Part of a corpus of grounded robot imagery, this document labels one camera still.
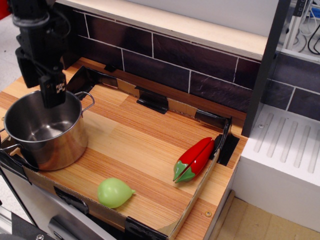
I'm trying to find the light wooden shelf board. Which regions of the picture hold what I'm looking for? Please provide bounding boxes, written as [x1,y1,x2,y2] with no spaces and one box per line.
[59,0,268,61]

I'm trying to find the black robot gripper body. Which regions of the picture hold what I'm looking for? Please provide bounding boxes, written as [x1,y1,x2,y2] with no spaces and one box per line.
[16,21,69,77]

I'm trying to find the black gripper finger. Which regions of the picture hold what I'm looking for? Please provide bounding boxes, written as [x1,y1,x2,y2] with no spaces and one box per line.
[39,72,67,109]
[15,48,40,88]

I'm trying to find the black cables in background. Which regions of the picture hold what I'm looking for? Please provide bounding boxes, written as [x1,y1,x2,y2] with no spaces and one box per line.
[292,0,320,55]

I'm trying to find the stainless steel pot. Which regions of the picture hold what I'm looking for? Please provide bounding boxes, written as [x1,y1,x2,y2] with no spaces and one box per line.
[3,90,89,171]

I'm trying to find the dark grey shelf post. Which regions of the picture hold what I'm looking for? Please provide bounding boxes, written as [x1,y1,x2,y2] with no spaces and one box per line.
[241,0,291,137]

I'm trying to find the cardboard fence with black tape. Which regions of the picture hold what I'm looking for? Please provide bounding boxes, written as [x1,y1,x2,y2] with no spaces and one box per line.
[0,62,247,240]

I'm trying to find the green toy pear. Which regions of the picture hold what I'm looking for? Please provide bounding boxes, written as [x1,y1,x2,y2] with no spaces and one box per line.
[97,177,136,209]

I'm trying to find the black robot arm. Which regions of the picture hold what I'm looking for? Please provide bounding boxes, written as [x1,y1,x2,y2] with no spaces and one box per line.
[8,0,71,109]

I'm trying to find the white toy sink drainboard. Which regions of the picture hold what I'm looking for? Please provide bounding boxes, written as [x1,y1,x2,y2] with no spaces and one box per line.
[232,105,320,231]

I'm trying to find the red toy chili pepper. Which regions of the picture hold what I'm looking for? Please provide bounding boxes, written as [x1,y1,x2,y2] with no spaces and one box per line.
[173,137,215,184]

